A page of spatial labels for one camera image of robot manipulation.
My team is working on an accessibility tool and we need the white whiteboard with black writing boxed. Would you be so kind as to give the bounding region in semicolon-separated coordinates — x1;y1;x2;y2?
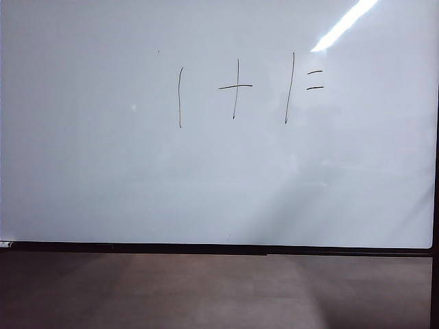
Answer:
0;0;439;249

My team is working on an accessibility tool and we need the black whiteboard bottom rail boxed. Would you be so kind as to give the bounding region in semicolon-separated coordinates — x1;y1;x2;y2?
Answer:
0;241;434;257

